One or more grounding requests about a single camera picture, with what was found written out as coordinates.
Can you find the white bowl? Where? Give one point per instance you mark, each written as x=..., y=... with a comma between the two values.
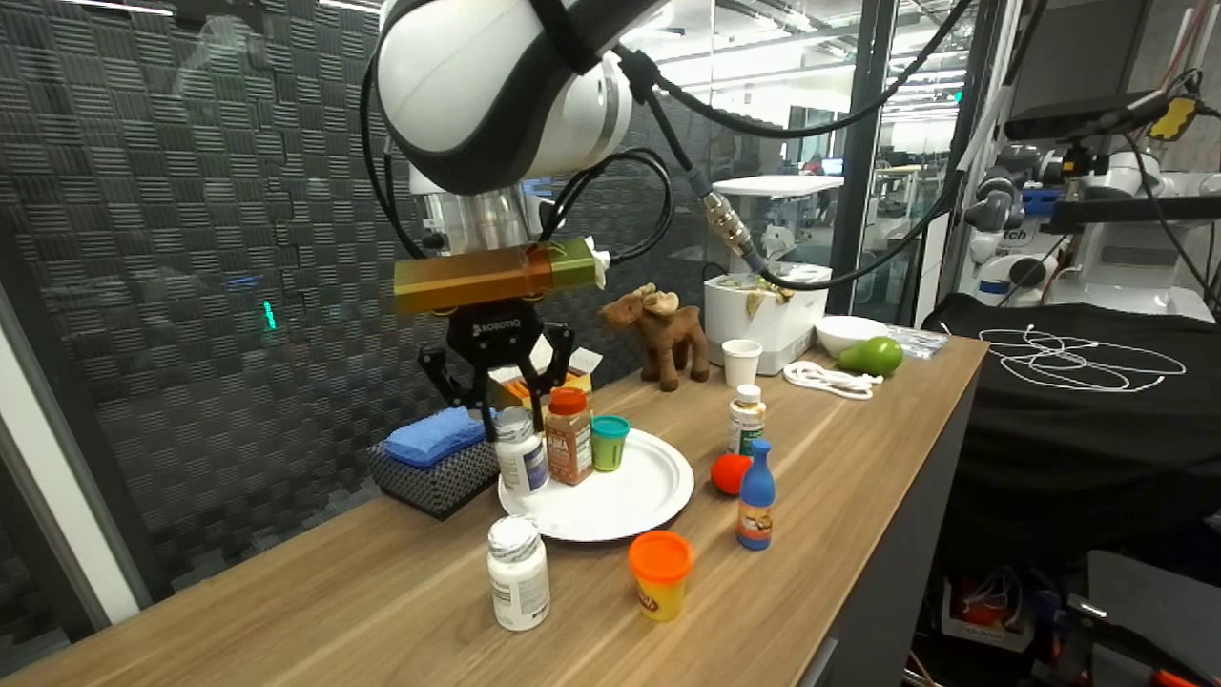
x=846, y=328
x=796, y=335

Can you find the green toy fruit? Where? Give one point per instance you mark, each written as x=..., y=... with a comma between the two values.
x=880, y=355

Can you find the black draped side table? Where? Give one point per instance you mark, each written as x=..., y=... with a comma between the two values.
x=1081, y=443

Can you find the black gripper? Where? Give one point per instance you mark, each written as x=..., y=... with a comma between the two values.
x=498, y=338

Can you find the white paper cup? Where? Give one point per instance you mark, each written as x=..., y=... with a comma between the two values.
x=740, y=369

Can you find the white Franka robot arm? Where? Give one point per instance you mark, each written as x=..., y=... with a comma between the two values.
x=481, y=89

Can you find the brown moose plush toy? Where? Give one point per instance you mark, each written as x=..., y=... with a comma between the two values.
x=673, y=345

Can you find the brown spice bottle orange lid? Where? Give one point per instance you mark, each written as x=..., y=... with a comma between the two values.
x=570, y=443

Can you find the orange ball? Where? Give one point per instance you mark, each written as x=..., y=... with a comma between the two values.
x=730, y=475

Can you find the amber wrist camera block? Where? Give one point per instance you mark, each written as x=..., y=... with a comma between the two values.
x=498, y=277

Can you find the white lab machine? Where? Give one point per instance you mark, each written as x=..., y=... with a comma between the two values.
x=1016, y=268

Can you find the white pill bottle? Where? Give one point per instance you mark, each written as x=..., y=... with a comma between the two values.
x=519, y=461
x=515, y=576

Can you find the blue toy bottle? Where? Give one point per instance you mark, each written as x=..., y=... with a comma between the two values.
x=757, y=503

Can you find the white paper plate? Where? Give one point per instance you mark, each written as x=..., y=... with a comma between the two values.
x=622, y=503

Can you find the yellow tub with orange lid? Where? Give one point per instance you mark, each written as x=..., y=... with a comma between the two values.
x=662, y=576

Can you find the blue folded cloth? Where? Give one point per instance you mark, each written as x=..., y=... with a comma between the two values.
x=439, y=436

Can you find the white bottle with green label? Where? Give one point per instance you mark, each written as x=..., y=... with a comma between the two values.
x=744, y=421

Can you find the dark monitor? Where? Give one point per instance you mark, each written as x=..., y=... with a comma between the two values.
x=1081, y=62

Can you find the tan dried scraps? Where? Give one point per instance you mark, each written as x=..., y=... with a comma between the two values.
x=764, y=298

